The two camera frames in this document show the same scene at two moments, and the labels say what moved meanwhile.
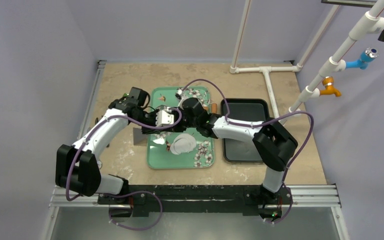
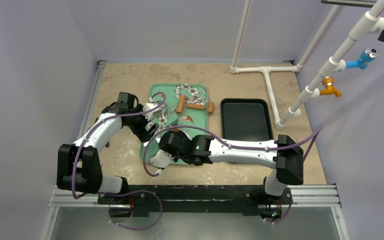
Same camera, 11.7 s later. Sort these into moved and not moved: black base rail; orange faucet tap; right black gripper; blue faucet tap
Moved: right black gripper
Not moved: blue faucet tap; orange faucet tap; black base rail
